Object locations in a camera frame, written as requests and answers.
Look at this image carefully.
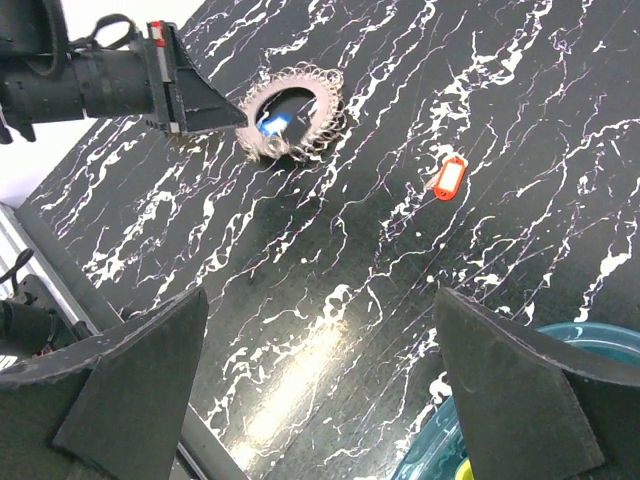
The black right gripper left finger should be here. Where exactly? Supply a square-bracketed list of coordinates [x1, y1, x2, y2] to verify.
[1, 288, 208, 479]

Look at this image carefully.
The red plastic key tag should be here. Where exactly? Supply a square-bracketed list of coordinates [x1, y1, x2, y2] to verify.
[425, 155, 468, 201]

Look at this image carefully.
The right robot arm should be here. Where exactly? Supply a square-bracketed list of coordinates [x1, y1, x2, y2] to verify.
[1, 275, 639, 479]

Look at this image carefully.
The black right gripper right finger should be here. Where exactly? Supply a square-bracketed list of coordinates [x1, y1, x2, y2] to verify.
[434, 288, 639, 479]

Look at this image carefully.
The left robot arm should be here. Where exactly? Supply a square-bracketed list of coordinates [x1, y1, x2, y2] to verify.
[1, 1, 248, 145]

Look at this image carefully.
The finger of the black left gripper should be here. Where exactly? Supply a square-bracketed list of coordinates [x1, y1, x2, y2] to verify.
[167, 23, 248, 134]

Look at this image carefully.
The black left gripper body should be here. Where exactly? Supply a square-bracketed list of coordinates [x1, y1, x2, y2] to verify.
[143, 20, 180, 135]

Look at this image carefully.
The yellow-green plate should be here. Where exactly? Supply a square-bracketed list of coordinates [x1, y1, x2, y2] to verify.
[454, 458, 474, 480]

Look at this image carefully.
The teal plastic dish basket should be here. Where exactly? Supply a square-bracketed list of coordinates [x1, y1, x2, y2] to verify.
[394, 312, 639, 479]

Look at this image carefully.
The blue plastic key tag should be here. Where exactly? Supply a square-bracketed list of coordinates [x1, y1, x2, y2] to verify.
[257, 113, 293, 137]

